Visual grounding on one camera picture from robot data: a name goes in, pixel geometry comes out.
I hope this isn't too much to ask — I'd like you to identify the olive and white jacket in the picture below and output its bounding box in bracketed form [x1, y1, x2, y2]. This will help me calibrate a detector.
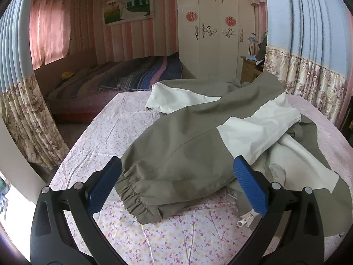
[115, 72, 352, 236]

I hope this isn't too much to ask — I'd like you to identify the dark clothing on nightstand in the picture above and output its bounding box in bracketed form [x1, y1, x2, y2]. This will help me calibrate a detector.
[255, 32, 267, 65]

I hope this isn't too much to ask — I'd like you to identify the blue floral curtain left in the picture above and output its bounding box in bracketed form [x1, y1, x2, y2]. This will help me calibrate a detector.
[1, 0, 69, 170]

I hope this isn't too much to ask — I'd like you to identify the blue floral curtain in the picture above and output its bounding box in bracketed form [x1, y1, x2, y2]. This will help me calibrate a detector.
[265, 0, 352, 126]
[1, 0, 69, 170]

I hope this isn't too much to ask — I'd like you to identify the dark bed with brown headboard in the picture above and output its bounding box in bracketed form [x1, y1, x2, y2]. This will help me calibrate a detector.
[35, 49, 194, 123]

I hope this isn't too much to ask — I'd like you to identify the yellow small object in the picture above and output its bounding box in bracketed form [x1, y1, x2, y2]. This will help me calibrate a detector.
[61, 71, 75, 80]

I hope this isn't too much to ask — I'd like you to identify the wooden nightstand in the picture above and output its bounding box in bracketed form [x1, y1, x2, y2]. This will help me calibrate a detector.
[240, 56, 264, 83]

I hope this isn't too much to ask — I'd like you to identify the striped dark blanket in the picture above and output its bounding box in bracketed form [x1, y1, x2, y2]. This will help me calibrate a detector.
[47, 52, 182, 101]

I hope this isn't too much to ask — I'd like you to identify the blue floral curtain right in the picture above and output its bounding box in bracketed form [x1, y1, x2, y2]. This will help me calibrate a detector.
[265, 0, 352, 126]

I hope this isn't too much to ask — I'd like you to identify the desk lamp ornament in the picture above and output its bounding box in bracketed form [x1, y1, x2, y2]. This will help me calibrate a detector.
[247, 32, 258, 56]

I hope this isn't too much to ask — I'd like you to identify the pink window curtain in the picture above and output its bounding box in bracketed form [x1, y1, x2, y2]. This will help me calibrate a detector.
[29, 0, 71, 69]

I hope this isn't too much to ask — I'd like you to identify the white wardrobe with decals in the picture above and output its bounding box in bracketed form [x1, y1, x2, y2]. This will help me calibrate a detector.
[177, 0, 255, 78]

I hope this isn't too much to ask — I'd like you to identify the framed wedding picture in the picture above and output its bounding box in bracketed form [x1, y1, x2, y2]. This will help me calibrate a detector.
[102, 0, 154, 26]

